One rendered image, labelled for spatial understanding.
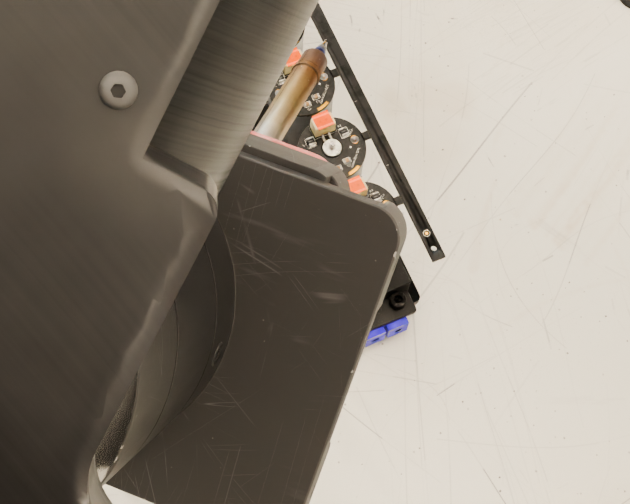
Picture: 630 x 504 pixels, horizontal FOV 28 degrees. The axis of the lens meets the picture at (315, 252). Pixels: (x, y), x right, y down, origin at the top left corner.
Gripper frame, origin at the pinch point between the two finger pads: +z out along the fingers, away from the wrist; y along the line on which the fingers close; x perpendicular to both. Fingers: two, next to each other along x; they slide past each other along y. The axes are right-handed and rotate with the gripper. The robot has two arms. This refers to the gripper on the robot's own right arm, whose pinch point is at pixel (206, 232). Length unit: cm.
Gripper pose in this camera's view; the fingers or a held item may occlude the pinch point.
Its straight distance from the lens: 31.4
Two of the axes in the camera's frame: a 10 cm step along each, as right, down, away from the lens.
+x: -3.3, 9.3, 1.7
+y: -9.3, -3.5, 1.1
